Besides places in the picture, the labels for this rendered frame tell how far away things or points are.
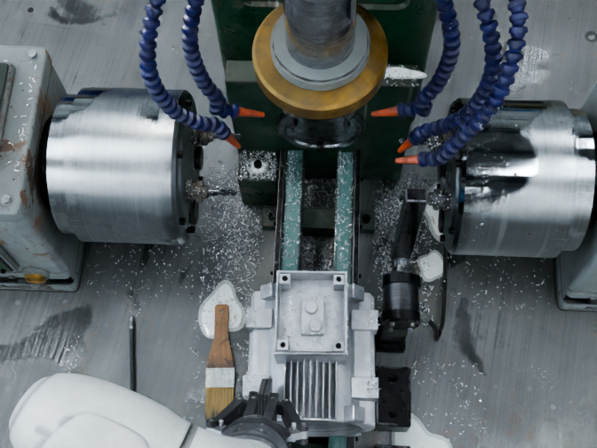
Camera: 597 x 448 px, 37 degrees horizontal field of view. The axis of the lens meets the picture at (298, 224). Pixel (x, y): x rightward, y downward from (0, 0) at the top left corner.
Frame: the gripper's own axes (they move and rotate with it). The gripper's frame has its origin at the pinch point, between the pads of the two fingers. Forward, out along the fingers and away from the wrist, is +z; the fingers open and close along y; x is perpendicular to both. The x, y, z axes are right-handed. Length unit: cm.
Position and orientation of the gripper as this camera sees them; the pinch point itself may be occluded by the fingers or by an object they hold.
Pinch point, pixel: (265, 396)
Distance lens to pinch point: 124.1
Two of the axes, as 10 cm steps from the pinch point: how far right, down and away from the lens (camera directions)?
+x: -0.3, 9.9, 1.4
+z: 0.4, -1.4, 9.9
